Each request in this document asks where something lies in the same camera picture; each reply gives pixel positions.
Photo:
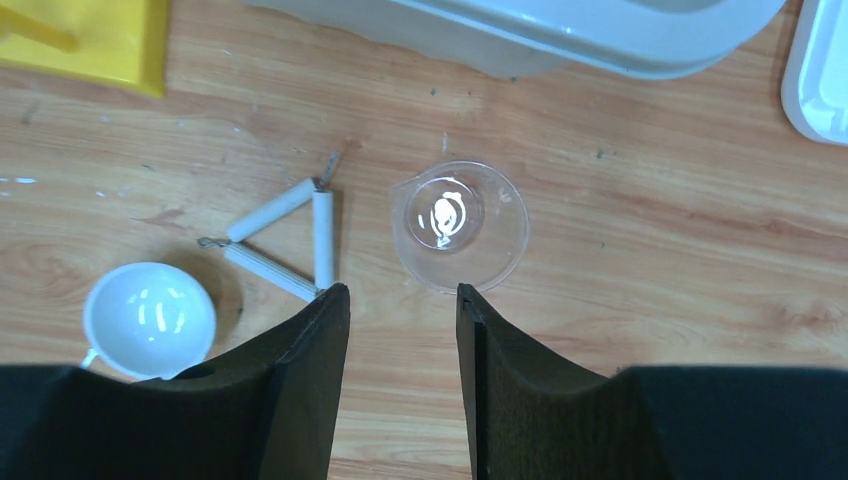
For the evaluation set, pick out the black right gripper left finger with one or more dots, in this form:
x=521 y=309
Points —
x=266 y=409

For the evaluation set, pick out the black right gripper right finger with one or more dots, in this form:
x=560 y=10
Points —
x=533 y=414

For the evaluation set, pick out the white porcelain evaporating dish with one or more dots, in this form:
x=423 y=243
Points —
x=148 y=320

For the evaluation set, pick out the white clay triangle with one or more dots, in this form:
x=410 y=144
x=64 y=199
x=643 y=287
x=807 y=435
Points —
x=289 y=241

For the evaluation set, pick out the small clear glass beaker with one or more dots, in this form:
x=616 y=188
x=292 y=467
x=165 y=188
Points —
x=459 y=222

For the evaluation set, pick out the translucent grey plastic bin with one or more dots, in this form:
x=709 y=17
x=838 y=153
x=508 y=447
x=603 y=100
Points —
x=648 y=40

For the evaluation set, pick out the yellow test tube rack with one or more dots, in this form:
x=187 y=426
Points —
x=119 y=44

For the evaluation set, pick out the white plastic bin lid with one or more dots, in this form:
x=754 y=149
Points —
x=814 y=84

